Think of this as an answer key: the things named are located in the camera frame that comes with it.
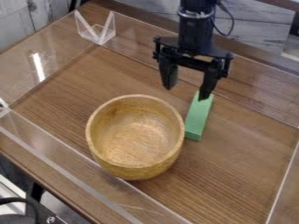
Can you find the clear acrylic front wall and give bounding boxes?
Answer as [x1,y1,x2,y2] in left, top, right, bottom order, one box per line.
[0,108,192,224]

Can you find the clear acrylic corner bracket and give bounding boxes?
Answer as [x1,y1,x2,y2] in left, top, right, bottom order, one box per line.
[74,10,116,46]

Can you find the green rectangular block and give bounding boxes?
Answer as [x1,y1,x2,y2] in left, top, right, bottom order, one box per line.
[184,92,214,141]

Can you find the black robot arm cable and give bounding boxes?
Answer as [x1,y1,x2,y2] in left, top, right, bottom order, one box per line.
[211,1,237,38]

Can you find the brown wooden bowl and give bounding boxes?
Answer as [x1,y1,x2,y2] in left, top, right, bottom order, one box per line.
[86,94,184,180]

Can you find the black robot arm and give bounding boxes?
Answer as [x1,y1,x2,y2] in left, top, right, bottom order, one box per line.
[154,0,234,101]

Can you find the black metal base plate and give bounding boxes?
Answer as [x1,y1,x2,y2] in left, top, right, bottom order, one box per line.
[24,201,68,224]

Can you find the black table leg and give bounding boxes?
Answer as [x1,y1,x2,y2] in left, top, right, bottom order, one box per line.
[30,183,44,202]

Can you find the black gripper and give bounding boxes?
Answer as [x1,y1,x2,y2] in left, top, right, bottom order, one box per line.
[154,36,234,101]

